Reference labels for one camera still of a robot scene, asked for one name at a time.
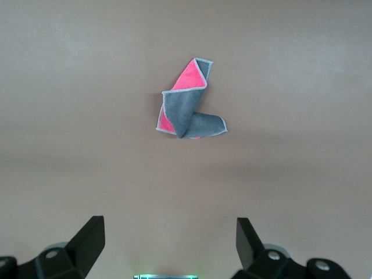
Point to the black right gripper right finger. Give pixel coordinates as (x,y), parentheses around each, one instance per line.
(250,255)

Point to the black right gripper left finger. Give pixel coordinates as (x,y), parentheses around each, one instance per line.
(81,253)

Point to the pink and grey towel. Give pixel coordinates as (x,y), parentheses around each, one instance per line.
(180,110)

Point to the brown table cover sheet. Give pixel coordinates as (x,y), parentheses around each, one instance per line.
(87,116)

